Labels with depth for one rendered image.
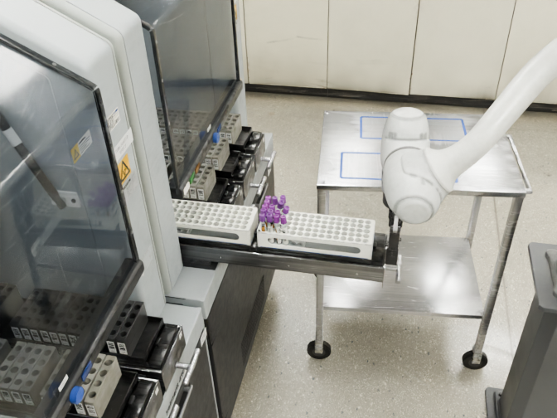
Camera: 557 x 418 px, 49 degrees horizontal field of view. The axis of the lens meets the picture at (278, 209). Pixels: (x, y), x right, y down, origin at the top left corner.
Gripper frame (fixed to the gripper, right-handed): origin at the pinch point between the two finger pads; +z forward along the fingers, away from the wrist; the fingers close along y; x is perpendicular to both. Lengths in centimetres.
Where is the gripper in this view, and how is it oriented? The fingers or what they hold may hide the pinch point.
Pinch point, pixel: (392, 253)
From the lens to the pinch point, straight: 161.3
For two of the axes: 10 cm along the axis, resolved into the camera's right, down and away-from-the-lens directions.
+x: 9.8, 1.0, -1.8
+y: -2.0, 6.1, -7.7
